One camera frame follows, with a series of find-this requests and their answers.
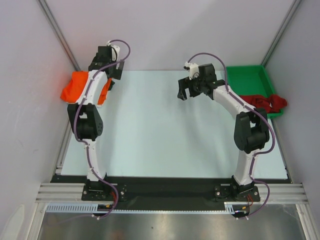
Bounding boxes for orange t shirt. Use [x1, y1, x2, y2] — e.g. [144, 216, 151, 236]
[60, 71, 109, 104]

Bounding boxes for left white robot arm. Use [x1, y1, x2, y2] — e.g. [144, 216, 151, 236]
[66, 43, 125, 182]

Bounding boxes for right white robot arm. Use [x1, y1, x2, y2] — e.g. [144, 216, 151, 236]
[177, 62, 272, 201]

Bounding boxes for folded black t shirt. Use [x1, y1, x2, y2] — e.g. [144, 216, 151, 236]
[108, 78, 115, 91]

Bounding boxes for green plastic bin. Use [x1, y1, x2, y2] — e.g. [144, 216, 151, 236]
[226, 65, 284, 119]

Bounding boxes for dark red t shirt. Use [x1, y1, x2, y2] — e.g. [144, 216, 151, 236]
[240, 94, 288, 114]

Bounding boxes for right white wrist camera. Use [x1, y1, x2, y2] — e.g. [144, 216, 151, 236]
[183, 61, 200, 80]

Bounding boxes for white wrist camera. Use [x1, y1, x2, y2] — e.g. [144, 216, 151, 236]
[107, 41, 120, 62]
[183, 61, 200, 80]

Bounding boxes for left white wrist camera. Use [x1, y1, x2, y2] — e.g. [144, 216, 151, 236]
[107, 41, 120, 62]

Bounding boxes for left aluminium corner post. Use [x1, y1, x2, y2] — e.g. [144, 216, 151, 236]
[36, 0, 81, 71]

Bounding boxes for aluminium corner post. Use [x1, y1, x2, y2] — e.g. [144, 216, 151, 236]
[36, 0, 81, 71]
[261, 0, 304, 67]

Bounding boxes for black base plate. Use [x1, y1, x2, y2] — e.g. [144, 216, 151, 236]
[50, 174, 290, 213]

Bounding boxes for right aluminium corner post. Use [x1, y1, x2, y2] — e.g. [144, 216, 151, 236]
[261, 0, 304, 67]

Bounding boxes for light blue cable duct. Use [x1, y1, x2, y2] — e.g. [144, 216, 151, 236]
[46, 202, 249, 215]

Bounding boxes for aluminium front rail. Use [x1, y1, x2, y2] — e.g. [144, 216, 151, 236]
[35, 183, 309, 204]

